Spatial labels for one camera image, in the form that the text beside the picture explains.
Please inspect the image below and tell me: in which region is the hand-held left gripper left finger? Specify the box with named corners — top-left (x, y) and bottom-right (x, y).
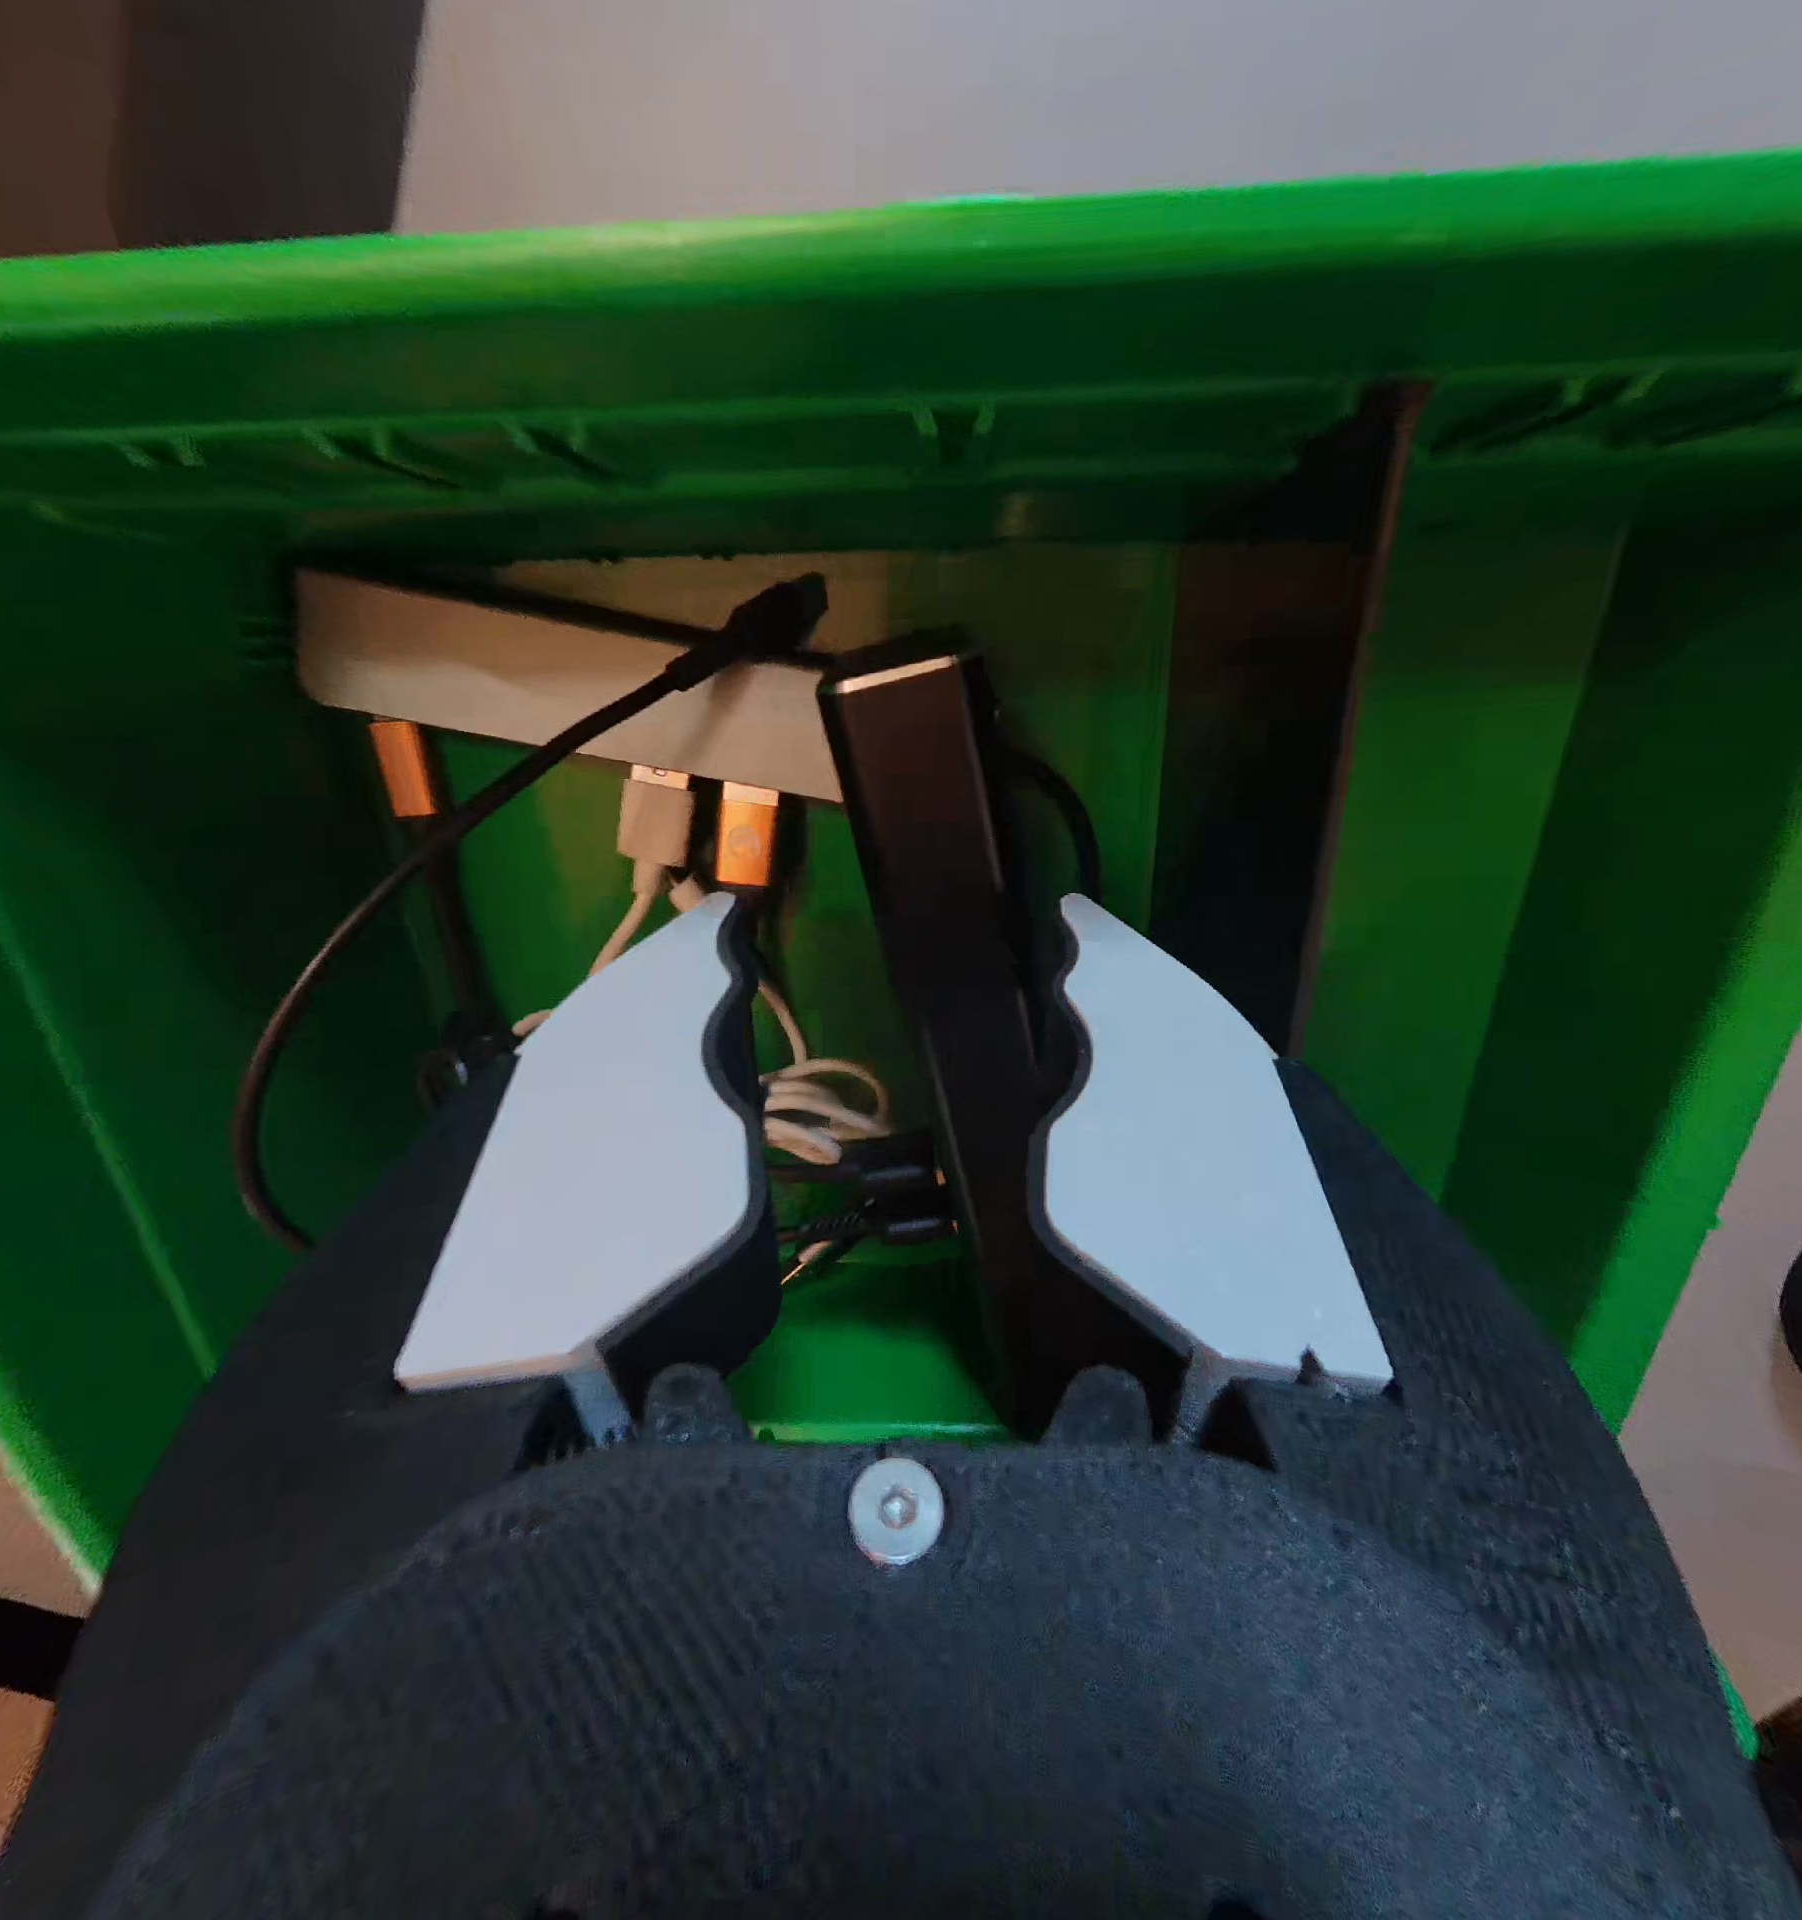
top-left (390, 892), bottom-right (783, 1442)

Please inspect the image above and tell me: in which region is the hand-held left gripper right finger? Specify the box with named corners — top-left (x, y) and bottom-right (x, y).
top-left (1034, 892), bottom-right (1399, 1444)

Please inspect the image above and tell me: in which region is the black usb hub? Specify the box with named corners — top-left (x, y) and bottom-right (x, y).
top-left (814, 635), bottom-right (1105, 1428)

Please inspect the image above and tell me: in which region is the green plastic bin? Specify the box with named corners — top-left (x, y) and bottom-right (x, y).
top-left (0, 141), bottom-right (1802, 1772)

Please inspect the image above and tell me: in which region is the grey usb hub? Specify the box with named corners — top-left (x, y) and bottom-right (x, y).
top-left (293, 561), bottom-right (860, 806)

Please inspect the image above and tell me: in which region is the black cable bundle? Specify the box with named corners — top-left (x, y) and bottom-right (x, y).
top-left (774, 1119), bottom-right (970, 1284)

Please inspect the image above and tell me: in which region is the white usb cable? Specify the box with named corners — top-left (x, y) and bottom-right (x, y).
top-left (508, 763), bottom-right (898, 1170)

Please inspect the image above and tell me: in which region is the orange-plug cable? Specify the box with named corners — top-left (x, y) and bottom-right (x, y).
top-left (365, 717), bottom-right (519, 1098)
top-left (710, 778), bottom-right (790, 963)

